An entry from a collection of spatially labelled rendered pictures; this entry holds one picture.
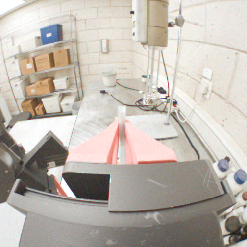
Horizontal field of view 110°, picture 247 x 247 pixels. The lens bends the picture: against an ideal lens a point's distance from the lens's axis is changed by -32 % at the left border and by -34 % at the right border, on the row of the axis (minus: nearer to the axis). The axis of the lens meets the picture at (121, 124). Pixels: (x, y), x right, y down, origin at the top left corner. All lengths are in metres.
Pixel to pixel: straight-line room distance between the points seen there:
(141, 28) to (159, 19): 0.07
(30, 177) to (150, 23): 0.52
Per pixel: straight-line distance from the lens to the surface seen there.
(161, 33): 0.49
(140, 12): 0.49
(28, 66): 2.55
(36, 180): 0.22
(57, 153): 0.21
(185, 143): 0.63
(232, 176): 0.47
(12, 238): 0.54
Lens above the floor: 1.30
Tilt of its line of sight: 36 degrees down
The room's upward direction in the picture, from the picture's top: 1 degrees counter-clockwise
